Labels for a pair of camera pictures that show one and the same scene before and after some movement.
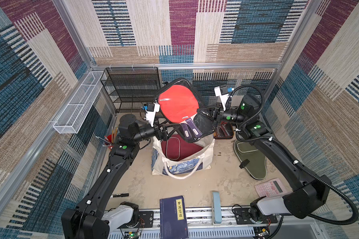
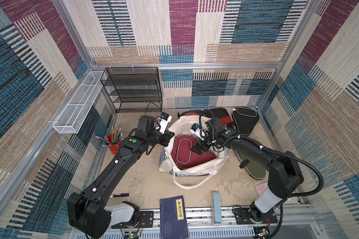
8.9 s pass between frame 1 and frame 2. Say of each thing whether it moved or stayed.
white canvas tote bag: moved
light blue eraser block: stayed
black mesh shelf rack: stayed
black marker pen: stayed
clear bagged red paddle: moved
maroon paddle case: stayed
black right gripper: moved
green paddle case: stayed
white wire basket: stayed
